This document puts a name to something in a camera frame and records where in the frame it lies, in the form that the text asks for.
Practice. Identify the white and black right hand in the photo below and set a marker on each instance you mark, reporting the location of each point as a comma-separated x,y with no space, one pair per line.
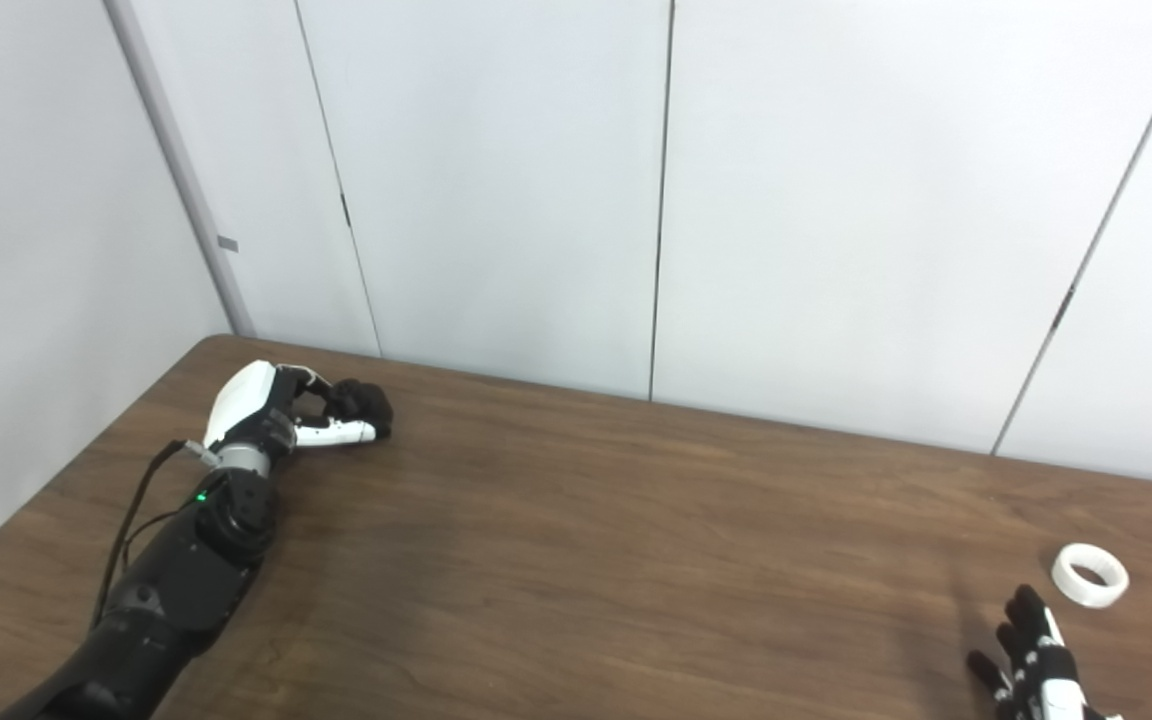
1046,675

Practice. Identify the white and black left hand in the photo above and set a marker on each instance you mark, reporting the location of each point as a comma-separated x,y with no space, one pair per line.
241,405

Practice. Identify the round black part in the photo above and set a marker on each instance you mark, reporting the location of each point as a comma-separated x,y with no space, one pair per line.
364,405

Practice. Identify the grey wall post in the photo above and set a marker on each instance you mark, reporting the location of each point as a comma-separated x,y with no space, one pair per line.
181,170

